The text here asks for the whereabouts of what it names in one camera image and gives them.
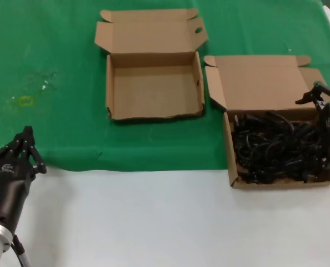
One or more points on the green tablecloth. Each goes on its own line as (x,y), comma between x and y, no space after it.
(56,41)

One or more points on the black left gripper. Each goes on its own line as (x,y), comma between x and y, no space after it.
(12,189)

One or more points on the brown open cardboard box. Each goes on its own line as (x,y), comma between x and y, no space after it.
(265,83)
(154,83)

